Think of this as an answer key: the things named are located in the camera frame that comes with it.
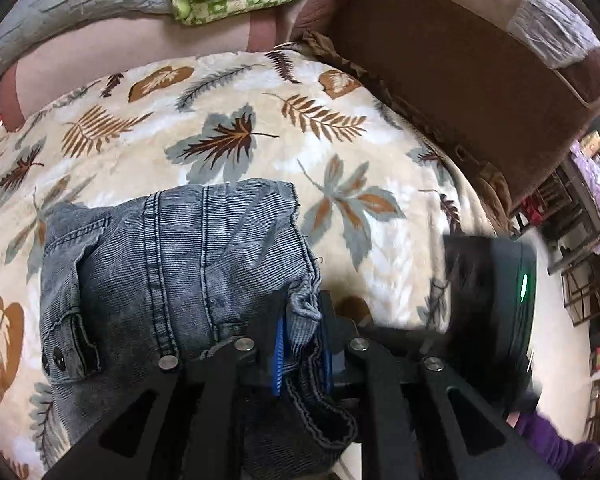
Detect grey denim pants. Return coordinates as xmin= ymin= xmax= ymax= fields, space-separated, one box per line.
xmin=39 ymin=177 xmax=358 ymax=478

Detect brown sofa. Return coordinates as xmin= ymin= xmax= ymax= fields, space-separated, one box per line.
xmin=290 ymin=0 xmax=600 ymax=216

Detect dark wooden shelf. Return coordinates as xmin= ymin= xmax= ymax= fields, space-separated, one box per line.
xmin=510 ymin=162 xmax=600 ymax=273

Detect cream leaf-print blanket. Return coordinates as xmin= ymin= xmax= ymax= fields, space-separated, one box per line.
xmin=0 ymin=50 xmax=486 ymax=480

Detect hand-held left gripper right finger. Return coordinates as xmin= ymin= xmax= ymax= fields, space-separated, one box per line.
xmin=319 ymin=290 xmax=563 ymax=480

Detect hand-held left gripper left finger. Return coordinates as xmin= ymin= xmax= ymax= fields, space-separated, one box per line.
xmin=42 ymin=289 xmax=288 ymax=480

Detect wooden chair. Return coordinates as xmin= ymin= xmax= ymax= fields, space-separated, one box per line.
xmin=547 ymin=245 xmax=600 ymax=328

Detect pink padded headboard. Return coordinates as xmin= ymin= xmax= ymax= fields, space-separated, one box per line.
xmin=0 ymin=12 xmax=301 ymax=131

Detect purple floral cloth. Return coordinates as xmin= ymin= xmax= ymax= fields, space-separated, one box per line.
xmin=570 ymin=132 xmax=600 ymax=256

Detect person's right forearm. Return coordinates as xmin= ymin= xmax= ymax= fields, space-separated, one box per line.
xmin=512 ymin=410 xmax=600 ymax=476

